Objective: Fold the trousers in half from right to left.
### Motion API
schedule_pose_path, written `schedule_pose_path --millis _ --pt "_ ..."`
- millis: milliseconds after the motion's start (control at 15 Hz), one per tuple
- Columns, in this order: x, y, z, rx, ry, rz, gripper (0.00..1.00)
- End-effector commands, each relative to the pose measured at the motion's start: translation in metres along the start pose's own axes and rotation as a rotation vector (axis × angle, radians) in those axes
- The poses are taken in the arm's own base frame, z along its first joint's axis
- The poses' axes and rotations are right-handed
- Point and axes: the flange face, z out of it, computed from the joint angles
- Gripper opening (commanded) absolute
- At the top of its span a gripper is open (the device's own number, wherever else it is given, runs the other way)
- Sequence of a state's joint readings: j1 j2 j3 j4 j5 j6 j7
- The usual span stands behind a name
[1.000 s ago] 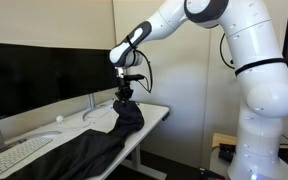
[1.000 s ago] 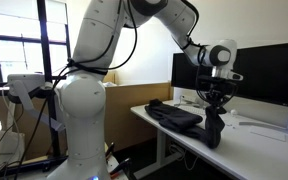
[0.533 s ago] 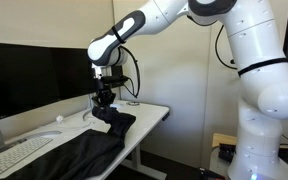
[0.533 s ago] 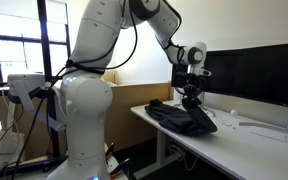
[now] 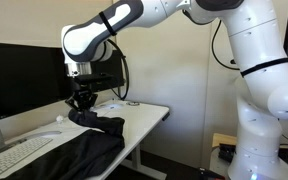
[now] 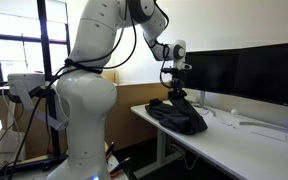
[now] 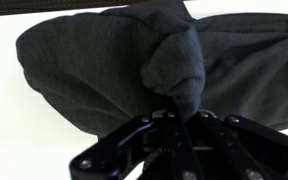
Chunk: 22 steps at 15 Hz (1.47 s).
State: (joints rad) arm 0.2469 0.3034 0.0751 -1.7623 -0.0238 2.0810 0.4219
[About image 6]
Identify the black stand base bar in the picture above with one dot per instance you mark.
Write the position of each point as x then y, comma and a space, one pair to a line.
34, 163

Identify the light wooden partition panel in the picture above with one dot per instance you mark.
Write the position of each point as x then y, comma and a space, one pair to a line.
134, 110

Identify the white desk leg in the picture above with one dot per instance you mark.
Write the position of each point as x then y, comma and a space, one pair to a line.
160, 146

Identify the black window frame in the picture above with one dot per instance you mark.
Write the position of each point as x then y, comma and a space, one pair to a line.
44, 33

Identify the white box device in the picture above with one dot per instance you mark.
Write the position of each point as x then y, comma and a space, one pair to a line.
24, 80

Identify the black vertical stand pole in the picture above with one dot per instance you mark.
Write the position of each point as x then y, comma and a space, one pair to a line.
54, 140

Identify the light wooden board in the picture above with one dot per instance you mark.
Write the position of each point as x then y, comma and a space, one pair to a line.
30, 133

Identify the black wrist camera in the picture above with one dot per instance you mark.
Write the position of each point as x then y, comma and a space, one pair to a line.
170, 70

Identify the white keyboard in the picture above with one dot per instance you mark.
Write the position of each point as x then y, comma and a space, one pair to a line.
202, 111

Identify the black red clamp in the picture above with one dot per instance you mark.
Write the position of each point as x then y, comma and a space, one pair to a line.
122, 165
110, 150

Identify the dark grey trousers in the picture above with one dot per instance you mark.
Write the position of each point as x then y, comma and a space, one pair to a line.
180, 116

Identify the white power strip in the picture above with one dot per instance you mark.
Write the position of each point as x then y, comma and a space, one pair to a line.
192, 99

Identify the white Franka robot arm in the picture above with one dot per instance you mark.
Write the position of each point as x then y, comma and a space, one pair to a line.
84, 110

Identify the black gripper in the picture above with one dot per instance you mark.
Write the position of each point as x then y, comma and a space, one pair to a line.
177, 80

